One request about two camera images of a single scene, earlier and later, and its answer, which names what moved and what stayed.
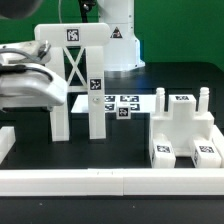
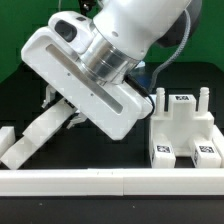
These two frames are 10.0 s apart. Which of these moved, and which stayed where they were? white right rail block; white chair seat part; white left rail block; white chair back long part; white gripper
Moved: white chair back long part; white gripper
Stayed: white chair seat part; white left rail block; white right rail block
